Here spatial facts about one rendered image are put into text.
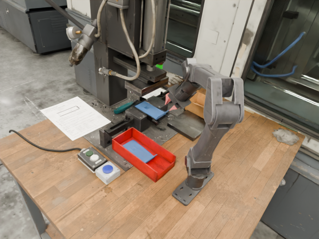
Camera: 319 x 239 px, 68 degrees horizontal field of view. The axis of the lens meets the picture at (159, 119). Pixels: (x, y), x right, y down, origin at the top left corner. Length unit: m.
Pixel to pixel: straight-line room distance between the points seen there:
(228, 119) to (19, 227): 1.66
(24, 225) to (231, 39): 1.81
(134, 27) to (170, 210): 0.69
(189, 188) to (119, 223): 0.28
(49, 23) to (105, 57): 3.00
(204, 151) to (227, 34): 0.90
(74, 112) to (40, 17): 2.91
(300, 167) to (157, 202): 0.94
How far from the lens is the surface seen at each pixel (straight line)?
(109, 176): 0.91
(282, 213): 1.87
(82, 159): 0.98
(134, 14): 0.97
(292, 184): 1.68
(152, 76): 1.00
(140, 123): 1.08
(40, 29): 4.09
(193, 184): 0.90
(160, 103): 1.19
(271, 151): 1.23
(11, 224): 2.03
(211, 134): 0.70
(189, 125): 1.18
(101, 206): 0.87
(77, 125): 1.18
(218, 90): 0.64
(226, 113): 0.64
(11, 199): 2.15
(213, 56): 1.59
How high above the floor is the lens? 1.63
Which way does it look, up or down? 37 degrees down
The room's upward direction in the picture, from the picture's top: 7 degrees clockwise
